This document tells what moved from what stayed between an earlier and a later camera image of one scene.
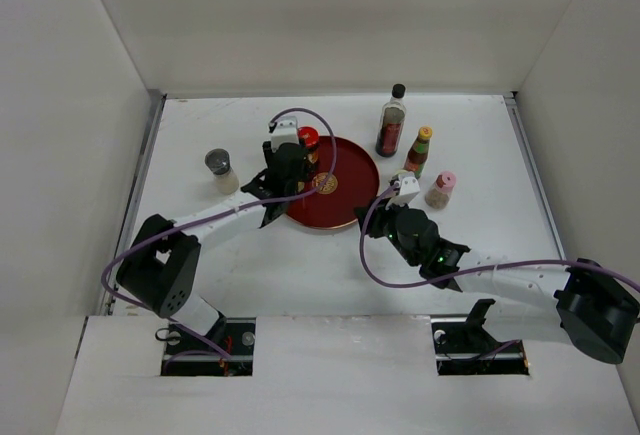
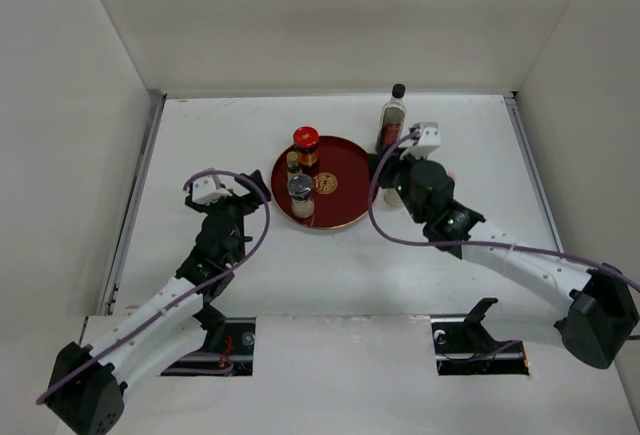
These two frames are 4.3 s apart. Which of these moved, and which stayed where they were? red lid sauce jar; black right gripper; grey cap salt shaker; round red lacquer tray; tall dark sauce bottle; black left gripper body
Moved: grey cap salt shaker; black right gripper; black left gripper body
Stayed: round red lacquer tray; red lid sauce jar; tall dark sauce bottle
